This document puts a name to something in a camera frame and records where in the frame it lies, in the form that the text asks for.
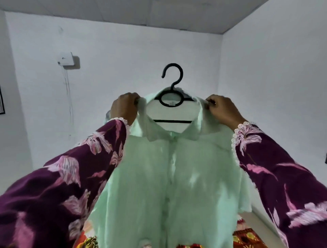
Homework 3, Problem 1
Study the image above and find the person's right hand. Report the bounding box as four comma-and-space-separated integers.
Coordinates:
205, 94, 247, 131

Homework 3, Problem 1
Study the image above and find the person's left hand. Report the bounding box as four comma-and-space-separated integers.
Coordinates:
110, 92, 141, 126

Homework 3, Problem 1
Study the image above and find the mint green collared shirt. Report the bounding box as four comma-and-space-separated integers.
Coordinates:
88, 87, 253, 248

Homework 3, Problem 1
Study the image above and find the person's left forearm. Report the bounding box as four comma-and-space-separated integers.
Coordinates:
0, 117, 131, 248

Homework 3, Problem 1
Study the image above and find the person's right forearm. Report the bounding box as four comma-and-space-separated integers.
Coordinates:
231, 122, 327, 248

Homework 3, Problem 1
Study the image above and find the black plastic clothes hanger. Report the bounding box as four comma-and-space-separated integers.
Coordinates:
153, 63, 195, 124

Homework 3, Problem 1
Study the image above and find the colourful patterned bedsheet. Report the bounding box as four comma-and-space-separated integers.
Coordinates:
74, 217, 269, 248

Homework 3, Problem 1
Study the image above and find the thin cable on wall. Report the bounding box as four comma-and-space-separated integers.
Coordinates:
63, 66, 75, 128

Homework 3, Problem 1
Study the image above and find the white wall-mounted device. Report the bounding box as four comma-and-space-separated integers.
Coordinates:
57, 52, 75, 66

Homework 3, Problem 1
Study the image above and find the dark picture frame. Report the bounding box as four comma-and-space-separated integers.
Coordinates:
0, 86, 6, 115

